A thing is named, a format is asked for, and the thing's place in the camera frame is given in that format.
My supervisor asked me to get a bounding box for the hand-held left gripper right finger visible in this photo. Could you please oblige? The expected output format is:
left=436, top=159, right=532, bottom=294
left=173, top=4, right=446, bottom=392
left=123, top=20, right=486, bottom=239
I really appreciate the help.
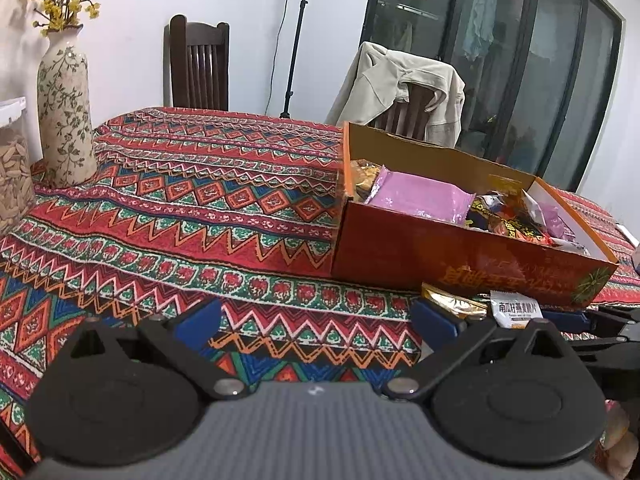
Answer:
left=381, top=297, right=577, bottom=402

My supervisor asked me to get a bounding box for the golden snack packet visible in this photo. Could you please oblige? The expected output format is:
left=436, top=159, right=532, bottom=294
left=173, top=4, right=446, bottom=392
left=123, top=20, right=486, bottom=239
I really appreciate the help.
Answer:
left=419, top=282, right=489, bottom=322

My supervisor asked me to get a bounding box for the red chips bag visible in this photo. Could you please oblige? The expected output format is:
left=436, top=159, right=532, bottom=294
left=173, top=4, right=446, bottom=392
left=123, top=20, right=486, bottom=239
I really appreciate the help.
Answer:
left=466, top=194, right=553, bottom=247

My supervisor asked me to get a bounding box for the black studio light stand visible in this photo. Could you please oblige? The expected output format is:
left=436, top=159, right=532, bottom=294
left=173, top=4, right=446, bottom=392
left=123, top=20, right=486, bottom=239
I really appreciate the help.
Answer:
left=279, top=0, right=315, bottom=119

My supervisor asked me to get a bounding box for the floral ceramic vase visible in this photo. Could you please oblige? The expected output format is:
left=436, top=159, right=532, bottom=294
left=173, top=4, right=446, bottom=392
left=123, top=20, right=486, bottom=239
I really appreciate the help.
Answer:
left=37, top=29, right=99, bottom=189

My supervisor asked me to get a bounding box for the person's right hand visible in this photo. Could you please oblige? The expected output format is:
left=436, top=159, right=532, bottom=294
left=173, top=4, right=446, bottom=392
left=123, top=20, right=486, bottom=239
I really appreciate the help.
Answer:
left=600, top=399, right=635, bottom=479

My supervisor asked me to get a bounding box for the beige jacket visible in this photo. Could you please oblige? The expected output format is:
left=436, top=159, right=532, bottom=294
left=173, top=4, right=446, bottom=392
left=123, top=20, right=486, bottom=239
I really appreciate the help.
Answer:
left=324, top=41, right=467, bottom=149

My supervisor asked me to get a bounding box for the patterned red tablecloth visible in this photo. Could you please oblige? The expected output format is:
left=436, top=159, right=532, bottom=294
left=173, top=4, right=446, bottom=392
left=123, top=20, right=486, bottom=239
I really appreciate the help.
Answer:
left=0, top=105, right=640, bottom=480

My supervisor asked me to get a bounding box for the black lamp cable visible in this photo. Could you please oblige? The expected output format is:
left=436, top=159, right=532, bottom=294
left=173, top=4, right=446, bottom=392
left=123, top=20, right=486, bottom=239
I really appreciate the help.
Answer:
left=266, top=0, right=296, bottom=113

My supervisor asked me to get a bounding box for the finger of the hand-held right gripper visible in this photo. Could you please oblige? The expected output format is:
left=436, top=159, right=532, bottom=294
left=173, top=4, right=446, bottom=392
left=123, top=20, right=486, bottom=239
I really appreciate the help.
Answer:
left=569, top=337, right=640, bottom=362
left=541, top=307, right=640, bottom=342

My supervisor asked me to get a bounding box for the orange cardboard box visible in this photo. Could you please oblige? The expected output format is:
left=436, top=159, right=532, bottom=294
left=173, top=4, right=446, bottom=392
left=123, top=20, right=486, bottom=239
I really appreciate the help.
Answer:
left=330, top=120, right=621, bottom=312

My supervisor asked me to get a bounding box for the black framed glass door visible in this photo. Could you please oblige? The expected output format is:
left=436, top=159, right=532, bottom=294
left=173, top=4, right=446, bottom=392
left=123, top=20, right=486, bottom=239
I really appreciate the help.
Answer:
left=359, top=0, right=627, bottom=194

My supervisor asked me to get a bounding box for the dark wooden chair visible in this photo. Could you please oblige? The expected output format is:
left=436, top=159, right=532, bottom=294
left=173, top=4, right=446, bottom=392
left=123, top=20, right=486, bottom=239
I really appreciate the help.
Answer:
left=168, top=14, right=231, bottom=111
left=371, top=84, right=437, bottom=142

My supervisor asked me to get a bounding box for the clear seed container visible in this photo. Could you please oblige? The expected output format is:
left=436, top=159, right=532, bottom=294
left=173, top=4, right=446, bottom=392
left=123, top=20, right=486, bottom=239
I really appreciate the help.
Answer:
left=0, top=97, right=37, bottom=237

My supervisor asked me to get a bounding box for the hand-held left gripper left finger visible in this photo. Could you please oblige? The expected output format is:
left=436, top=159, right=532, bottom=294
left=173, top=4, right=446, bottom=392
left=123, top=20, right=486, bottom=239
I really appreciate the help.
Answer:
left=60, top=297, right=252, bottom=402

